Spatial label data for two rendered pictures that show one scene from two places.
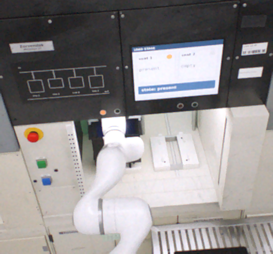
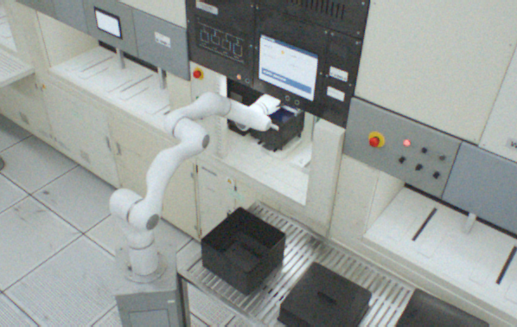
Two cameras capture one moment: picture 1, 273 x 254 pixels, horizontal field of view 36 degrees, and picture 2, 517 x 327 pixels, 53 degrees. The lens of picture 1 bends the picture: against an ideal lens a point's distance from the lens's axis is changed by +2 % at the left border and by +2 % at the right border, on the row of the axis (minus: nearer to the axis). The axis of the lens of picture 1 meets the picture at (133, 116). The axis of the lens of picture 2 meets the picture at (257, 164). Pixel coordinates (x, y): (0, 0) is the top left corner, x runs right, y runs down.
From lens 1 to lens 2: 1.36 m
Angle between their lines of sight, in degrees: 28
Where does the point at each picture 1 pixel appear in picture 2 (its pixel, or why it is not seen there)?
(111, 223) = (178, 131)
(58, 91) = (215, 46)
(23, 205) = not seen: hidden behind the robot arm
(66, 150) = not seen: hidden behind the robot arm
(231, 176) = (311, 182)
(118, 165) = (207, 103)
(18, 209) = not seen: hidden behind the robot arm
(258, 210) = (340, 238)
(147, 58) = (269, 47)
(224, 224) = (307, 231)
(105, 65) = (244, 40)
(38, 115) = (202, 59)
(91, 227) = (169, 126)
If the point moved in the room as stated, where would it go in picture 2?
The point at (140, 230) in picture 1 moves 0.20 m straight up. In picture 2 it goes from (188, 143) to (185, 101)
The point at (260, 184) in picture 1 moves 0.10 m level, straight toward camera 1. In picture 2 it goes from (341, 209) to (323, 216)
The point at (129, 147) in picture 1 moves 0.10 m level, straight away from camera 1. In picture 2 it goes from (246, 113) to (260, 104)
